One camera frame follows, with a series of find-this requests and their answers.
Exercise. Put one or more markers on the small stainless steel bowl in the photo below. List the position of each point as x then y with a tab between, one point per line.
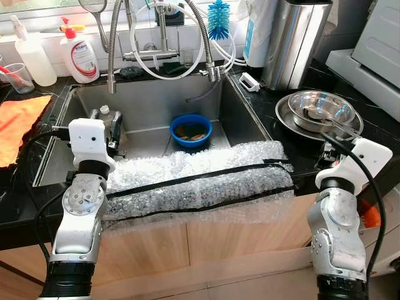
325	101

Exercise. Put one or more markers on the translucent white plastic bottle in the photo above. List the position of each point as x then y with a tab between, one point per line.
37	62

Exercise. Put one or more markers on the white cylinder water filter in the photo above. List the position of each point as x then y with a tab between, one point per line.
259	37

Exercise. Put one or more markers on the blue plastic bowl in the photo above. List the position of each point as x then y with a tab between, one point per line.
190	142

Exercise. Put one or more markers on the blue bottle brush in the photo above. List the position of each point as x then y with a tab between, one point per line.
219	22

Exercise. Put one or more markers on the metal spoon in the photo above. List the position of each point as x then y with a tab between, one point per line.
331	122

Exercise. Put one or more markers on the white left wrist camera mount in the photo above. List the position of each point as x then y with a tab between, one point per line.
87	140

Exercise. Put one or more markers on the tall stainless steel canister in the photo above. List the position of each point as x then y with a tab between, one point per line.
294	50

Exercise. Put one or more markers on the wooden base cabinet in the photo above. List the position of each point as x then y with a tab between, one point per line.
212	250

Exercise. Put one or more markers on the clear bubble wrap sheet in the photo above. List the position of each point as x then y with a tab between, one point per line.
200	187

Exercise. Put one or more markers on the clear plastic cup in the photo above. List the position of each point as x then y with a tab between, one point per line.
19	78

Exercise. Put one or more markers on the wide stainless steel dish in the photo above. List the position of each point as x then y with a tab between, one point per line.
282	119

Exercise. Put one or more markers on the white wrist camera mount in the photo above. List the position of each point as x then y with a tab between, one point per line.
87	140
362	159

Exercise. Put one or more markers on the dark green scouring pad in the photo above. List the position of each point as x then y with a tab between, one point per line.
131	72

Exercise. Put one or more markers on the stainless steel sink basin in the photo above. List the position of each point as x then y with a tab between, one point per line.
156	100

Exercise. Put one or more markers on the chrome flexible-neck tap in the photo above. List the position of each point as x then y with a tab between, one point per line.
156	56

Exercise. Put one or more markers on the orange cloth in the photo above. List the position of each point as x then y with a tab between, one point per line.
19	125

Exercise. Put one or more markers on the clear bottle with white cap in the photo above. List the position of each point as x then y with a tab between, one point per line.
104	115

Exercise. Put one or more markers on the white red-pump soap bottle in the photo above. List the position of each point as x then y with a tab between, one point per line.
81	59

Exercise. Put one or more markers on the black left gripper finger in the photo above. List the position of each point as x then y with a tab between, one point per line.
95	115
116	125

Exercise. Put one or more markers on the steel spring gooseneck faucet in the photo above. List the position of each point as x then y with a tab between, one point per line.
112	50

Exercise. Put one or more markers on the small white plastic clip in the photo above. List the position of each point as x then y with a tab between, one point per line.
250	81

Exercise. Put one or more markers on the metal mesh strainer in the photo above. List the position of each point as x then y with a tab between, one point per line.
94	5

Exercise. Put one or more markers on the white washing machine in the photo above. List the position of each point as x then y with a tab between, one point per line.
387	244

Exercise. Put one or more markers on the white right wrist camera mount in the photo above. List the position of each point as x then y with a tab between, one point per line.
362	159

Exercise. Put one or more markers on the grey white countertop appliance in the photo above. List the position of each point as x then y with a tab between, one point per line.
375	44

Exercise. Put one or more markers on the small orange object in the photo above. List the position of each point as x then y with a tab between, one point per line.
373	217

